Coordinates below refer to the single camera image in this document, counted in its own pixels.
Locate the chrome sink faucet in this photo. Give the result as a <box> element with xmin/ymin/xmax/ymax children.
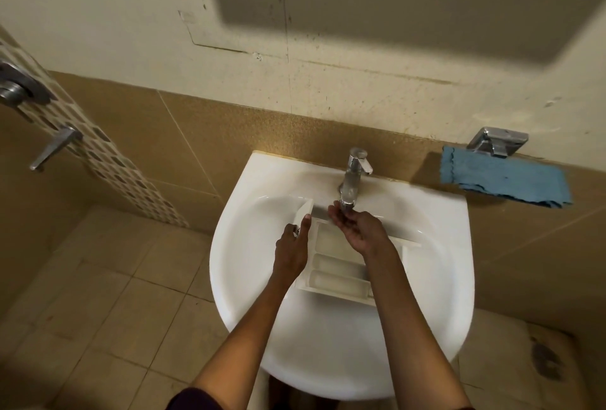
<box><xmin>337</xmin><ymin>147</ymin><xmax>374</xmax><ymax>214</ymax></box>

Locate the person's left hand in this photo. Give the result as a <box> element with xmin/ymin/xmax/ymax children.
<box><xmin>273</xmin><ymin>214</ymin><xmax>313</xmax><ymax>282</ymax></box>

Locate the person's right forearm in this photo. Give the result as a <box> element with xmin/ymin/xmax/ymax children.
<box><xmin>364</xmin><ymin>248</ymin><xmax>474</xmax><ymax>410</ymax></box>

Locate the chrome shower valve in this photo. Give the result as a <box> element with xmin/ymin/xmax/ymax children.
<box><xmin>0</xmin><ymin>59</ymin><xmax>52</xmax><ymax>110</ymax></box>

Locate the chrome wall holder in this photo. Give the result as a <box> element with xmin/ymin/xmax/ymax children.
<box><xmin>466</xmin><ymin>126</ymin><xmax>530</xmax><ymax>159</ymax></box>

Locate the white ceramic sink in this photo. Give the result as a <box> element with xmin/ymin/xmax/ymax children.
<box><xmin>209</xmin><ymin>151</ymin><xmax>476</xmax><ymax>401</ymax></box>

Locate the blue cloth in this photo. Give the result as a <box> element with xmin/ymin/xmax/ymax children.
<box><xmin>439</xmin><ymin>145</ymin><xmax>573</xmax><ymax>210</ymax></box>

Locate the person's right hand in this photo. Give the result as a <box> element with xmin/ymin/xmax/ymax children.
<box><xmin>327</xmin><ymin>201</ymin><xmax>396</xmax><ymax>262</ymax></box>

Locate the white detergent drawer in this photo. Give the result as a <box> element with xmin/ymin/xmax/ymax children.
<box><xmin>289</xmin><ymin>196</ymin><xmax>422</xmax><ymax>307</ymax></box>

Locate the chrome wall tap lever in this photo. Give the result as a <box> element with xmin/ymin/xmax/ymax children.
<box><xmin>29</xmin><ymin>126</ymin><xmax>84</xmax><ymax>172</ymax></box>

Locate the person's left forearm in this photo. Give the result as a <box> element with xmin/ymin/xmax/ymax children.
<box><xmin>191</xmin><ymin>274</ymin><xmax>297</xmax><ymax>399</ymax></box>

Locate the person's dark patterned left sleeve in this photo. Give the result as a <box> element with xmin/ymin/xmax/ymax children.
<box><xmin>166</xmin><ymin>387</ymin><xmax>224</xmax><ymax>410</ymax></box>

